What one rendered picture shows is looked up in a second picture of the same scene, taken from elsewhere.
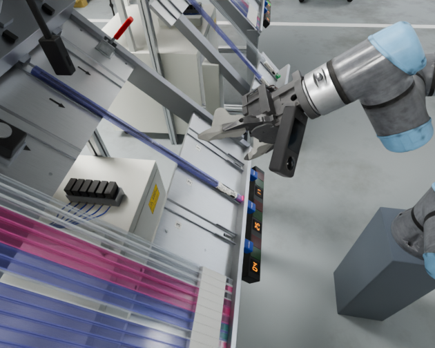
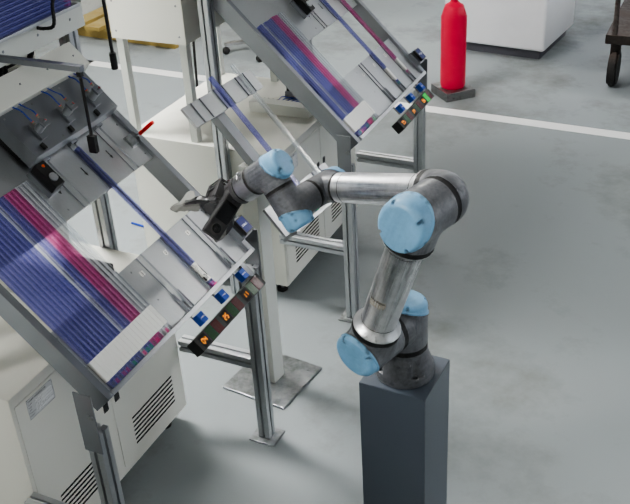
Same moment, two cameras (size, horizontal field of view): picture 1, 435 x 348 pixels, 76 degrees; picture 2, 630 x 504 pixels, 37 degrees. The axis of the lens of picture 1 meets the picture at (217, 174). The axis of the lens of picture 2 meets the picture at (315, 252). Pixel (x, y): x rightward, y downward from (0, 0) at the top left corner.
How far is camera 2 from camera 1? 196 cm
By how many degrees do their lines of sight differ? 22
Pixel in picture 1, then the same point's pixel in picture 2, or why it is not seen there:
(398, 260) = (363, 383)
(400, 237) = not seen: hidden behind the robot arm
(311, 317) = not seen: outside the picture
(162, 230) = (128, 270)
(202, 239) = (159, 292)
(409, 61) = (270, 170)
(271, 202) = (347, 395)
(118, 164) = (123, 257)
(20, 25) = (77, 122)
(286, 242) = (342, 446)
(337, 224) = not seen: hidden behind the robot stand
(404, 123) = (281, 208)
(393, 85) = (269, 183)
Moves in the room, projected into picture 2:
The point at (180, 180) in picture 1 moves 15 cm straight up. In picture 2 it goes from (157, 248) to (149, 197)
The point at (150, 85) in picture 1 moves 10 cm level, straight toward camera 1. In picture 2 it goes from (163, 174) to (158, 190)
